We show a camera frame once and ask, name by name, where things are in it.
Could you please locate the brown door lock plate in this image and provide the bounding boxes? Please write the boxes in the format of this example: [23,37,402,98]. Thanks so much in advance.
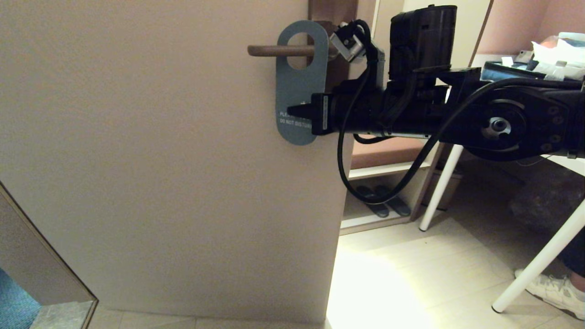
[309,0,359,92]

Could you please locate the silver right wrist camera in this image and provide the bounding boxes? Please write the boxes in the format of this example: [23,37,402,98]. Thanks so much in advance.
[329,22,372,62]

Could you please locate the bronze door handle lever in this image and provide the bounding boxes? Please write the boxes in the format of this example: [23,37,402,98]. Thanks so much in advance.
[247,44,341,59]

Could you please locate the blue do-not-disturb door sign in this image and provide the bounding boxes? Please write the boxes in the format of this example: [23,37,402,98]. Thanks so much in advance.
[276,20,330,146]

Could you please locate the cream wardrobe bench unit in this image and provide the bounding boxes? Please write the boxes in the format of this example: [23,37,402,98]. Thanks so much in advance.
[340,0,493,236]

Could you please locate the brown bench cushion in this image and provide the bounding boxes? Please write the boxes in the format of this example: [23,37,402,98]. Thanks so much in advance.
[351,136,432,170]

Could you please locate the dark slipper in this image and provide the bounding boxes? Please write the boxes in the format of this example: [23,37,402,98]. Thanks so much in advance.
[376,185,411,217]
[356,185,389,218]

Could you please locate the person leg in dark trousers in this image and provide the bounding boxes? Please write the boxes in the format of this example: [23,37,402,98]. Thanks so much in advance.
[555,199,585,293]

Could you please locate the white sneaker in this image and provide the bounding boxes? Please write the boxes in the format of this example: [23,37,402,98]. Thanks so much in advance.
[514,269,585,320]

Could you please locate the dark blue tray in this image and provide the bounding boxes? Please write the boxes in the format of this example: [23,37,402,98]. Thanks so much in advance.
[481,62,585,83]

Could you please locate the clear plastic water bottle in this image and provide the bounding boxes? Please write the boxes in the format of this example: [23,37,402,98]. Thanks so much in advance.
[546,61,567,82]

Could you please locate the brown waste bin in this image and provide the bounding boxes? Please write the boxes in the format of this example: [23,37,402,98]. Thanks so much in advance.
[425,167,462,212]

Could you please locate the white table with round legs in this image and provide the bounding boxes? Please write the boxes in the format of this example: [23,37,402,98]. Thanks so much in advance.
[419,144,585,314]

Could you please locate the beige room door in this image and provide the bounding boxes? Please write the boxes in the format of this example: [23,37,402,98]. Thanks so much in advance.
[0,0,378,323]

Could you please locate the white plastic bag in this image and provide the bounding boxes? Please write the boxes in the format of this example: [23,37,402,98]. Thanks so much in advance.
[530,33,585,69]

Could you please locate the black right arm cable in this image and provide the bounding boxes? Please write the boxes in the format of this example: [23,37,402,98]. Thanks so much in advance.
[337,19,585,205]

